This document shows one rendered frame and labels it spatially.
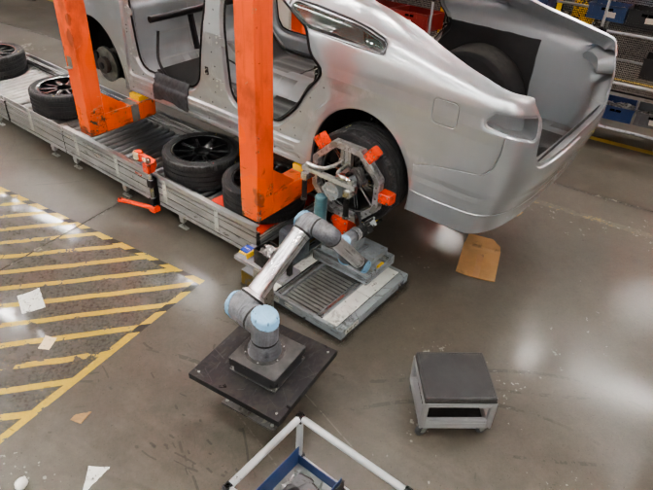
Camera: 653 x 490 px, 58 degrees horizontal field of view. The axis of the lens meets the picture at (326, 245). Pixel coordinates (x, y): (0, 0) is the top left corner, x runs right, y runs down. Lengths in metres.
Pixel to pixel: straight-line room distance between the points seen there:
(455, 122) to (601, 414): 1.94
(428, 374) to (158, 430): 1.53
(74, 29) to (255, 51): 1.95
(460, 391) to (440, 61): 1.83
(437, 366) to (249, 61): 2.05
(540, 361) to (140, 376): 2.54
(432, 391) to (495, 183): 1.23
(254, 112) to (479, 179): 1.41
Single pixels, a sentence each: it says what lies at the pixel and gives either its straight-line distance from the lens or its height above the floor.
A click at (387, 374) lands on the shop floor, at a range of 3.79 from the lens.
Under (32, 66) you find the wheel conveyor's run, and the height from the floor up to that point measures 0.27.
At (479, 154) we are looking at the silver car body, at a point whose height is 1.30.
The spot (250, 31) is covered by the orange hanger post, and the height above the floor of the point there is 1.81.
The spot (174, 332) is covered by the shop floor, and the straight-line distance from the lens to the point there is 4.07.
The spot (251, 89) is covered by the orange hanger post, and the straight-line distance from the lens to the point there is 3.67.
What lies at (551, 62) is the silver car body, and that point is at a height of 1.35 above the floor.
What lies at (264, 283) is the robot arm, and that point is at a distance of 3.25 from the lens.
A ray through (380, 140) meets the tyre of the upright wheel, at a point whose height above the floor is 1.15.
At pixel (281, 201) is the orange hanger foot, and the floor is 0.59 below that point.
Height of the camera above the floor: 2.79
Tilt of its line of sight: 36 degrees down
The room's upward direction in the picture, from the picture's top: 3 degrees clockwise
